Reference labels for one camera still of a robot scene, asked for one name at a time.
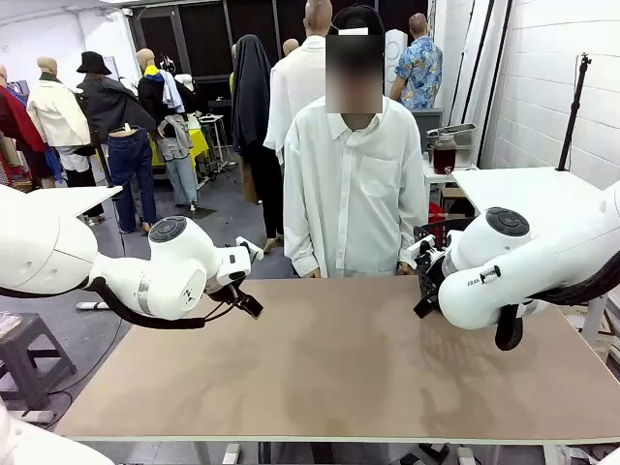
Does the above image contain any mannequin in cream jacket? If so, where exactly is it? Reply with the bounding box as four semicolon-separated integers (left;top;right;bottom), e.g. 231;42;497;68
26;56;92;190

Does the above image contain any white board with rings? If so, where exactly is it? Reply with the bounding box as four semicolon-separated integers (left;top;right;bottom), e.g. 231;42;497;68
385;29;408;98

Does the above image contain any black tripod stand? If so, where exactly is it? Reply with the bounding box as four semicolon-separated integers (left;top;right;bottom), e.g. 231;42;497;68
556;51;595;172

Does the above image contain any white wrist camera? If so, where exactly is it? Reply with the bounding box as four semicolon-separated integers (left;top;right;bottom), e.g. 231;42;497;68
235;235;265;264
408;235;448;266

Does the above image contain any mannequin in blue floral shirt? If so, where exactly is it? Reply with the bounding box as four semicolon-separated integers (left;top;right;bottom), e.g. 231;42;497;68
389;13;445;110

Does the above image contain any mannequin in white shirt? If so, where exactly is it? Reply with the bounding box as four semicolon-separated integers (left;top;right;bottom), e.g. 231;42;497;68
263;0;340;166

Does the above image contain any mannequin in black cloak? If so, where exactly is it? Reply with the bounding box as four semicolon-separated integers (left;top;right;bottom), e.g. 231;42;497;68
230;33;285;241

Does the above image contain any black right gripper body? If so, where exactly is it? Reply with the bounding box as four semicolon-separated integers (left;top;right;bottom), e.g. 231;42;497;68
421;249;452;299

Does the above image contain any mannequin in red garment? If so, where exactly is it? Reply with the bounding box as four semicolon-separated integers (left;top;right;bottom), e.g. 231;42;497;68
0;65;47;190

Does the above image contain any brown glass jar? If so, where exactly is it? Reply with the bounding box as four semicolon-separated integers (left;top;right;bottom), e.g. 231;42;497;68
432;134;458;175

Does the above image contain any person's right forearm white sleeve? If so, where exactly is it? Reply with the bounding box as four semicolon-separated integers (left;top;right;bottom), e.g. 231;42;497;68
284;193;324;278

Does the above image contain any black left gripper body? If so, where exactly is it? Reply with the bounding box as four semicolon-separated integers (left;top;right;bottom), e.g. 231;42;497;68
206;275;247;306

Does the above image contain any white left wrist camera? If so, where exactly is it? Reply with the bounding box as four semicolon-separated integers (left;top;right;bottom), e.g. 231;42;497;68
235;235;265;264

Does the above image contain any mannequin with black hat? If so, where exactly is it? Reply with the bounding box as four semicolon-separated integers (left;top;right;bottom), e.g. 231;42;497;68
75;50;157;227

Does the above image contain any yellow table cloth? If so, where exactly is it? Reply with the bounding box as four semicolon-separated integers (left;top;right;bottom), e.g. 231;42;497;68
149;126;210;169

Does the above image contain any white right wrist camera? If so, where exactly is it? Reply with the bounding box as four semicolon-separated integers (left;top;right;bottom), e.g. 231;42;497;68
408;235;448;266

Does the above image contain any white leaning panel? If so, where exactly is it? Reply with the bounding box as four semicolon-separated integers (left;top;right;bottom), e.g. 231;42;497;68
449;0;510;166

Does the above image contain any mannequin with yellow blue scarf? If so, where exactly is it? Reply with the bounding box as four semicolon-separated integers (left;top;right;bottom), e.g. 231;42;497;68
137;46;200;207

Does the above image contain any person's left forearm white sleeve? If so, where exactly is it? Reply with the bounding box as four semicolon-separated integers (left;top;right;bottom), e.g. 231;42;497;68
394;193;430;270

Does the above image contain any gray cabinet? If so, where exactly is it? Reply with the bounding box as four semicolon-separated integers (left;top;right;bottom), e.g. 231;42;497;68
410;107;445;152

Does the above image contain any person in white shirt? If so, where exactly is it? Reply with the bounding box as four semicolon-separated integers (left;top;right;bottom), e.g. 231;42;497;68
283;4;430;280

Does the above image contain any gray metal tool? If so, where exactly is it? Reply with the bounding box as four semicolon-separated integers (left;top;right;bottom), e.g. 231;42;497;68
425;123;478;140

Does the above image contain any metal wire stand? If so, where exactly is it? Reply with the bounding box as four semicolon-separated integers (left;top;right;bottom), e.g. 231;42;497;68
198;113;233;175

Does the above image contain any gray plastic stool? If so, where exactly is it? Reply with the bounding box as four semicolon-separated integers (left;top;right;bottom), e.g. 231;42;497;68
0;312;78;413

